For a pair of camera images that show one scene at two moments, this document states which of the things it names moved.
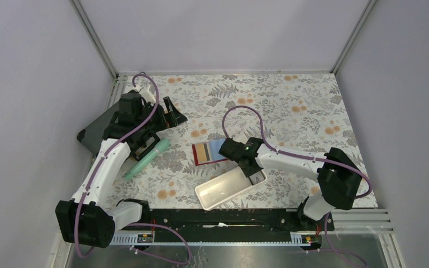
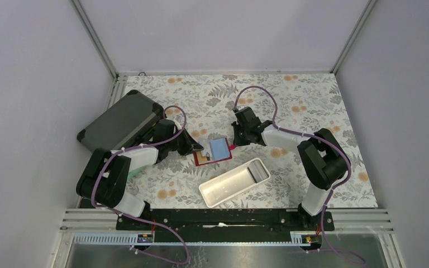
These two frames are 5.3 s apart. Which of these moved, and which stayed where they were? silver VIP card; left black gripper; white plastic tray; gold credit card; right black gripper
Moved: left black gripper; silver VIP card; right black gripper
Stayed: gold credit card; white plastic tray
